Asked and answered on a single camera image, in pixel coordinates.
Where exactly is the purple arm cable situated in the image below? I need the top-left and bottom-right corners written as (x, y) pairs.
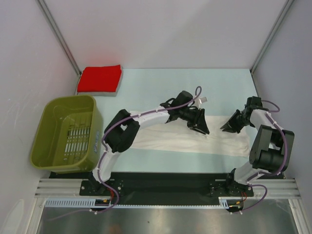
top-left (47, 85), bottom-right (203, 221)
top-left (240, 99), bottom-right (288, 215)

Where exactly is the aluminium frame post right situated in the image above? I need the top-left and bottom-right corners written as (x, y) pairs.
top-left (250, 0), bottom-right (296, 76)

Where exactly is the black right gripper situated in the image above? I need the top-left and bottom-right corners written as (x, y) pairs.
top-left (221, 109), bottom-right (253, 134)

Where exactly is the olive green plastic bin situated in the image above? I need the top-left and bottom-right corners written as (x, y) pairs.
top-left (30, 95), bottom-right (103, 174)

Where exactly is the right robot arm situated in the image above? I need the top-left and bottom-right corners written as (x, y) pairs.
top-left (220, 97), bottom-right (294, 195)

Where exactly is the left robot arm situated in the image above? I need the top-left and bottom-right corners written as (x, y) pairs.
top-left (90, 86), bottom-right (210, 195)

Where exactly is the aluminium frame post left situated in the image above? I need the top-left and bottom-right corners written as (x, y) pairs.
top-left (36, 0), bottom-right (81, 76)

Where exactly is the aluminium front rail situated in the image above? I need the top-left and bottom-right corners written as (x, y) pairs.
top-left (35, 178), bottom-right (301, 199)

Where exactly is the aluminium frame post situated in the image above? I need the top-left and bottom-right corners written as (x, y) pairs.
top-left (36, 0), bottom-right (81, 76)
top-left (250, 0), bottom-right (296, 76)

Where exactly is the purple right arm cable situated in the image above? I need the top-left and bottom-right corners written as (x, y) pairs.
top-left (240, 99), bottom-right (288, 215)

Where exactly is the white slotted cable duct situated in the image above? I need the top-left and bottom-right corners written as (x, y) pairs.
top-left (45, 198), bottom-right (242, 209)

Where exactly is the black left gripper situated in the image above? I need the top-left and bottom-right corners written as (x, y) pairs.
top-left (179, 107), bottom-right (209, 135)

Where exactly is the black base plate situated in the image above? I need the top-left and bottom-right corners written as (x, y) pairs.
top-left (49, 172), bottom-right (254, 207)

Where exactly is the white t shirt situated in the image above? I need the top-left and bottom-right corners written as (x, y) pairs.
top-left (131, 116), bottom-right (250, 157)

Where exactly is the folded red t shirt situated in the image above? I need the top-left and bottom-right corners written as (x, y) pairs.
top-left (77, 64), bottom-right (123, 93)

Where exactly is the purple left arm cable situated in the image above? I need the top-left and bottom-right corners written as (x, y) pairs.
top-left (47, 85), bottom-right (203, 221)

